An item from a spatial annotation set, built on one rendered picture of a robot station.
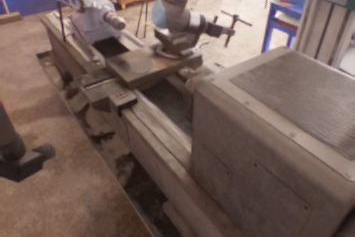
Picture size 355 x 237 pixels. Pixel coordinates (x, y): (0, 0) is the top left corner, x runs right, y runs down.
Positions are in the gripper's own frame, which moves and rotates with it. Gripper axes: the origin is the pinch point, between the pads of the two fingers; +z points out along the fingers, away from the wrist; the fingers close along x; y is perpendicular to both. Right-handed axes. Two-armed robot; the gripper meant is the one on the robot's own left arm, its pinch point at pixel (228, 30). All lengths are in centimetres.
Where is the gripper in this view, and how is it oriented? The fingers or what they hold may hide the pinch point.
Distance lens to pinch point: 123.3
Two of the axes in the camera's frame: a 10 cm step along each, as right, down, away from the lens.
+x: -4.3, -5.2, 7.4
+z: 8.5, 0.5, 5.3
